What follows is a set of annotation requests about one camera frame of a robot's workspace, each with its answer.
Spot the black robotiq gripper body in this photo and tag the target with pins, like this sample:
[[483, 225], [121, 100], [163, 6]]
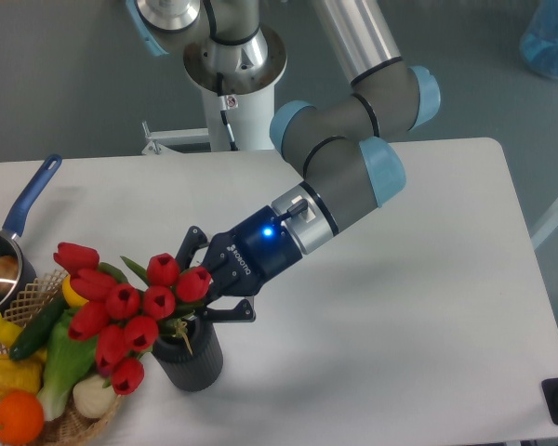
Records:
[[244, 258]]

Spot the orange fruit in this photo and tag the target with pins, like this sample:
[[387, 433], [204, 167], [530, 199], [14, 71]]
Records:
[[21, 418]]

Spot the brown bread roll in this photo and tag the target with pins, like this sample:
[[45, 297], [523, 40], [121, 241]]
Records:
[[9, 273]]

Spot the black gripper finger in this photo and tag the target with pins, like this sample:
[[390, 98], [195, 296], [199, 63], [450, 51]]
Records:
[[242, 312], [193, 241]]

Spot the green cucumber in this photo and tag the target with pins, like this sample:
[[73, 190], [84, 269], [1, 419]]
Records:
[[37, 331]]

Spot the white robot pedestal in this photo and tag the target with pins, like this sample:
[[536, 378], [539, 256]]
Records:
[[237, 85]]

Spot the red tulip bouquet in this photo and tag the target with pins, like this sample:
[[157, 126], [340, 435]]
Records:
[[126, 320]]

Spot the green lettuce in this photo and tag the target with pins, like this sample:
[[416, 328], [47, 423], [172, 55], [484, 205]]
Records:
[[68, 362]]

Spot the small yellow pepper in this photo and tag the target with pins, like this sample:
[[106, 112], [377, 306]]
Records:
[[9, 332]]

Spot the woven wicker basket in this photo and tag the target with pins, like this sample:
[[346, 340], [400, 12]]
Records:
[[71, 428]]

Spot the blue handled saucepan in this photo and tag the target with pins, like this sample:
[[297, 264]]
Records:
[[14, 225]]

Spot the dark grey ribbed vase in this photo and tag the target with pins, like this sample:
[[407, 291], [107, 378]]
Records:
[[191, 365]]

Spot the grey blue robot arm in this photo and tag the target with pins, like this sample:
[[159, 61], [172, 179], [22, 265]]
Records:
[[341, 153]]

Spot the yellow squash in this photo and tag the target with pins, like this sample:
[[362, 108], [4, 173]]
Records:
[[69, 288]]

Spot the white garlic bulb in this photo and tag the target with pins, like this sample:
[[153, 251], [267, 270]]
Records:
[[91, 398]]

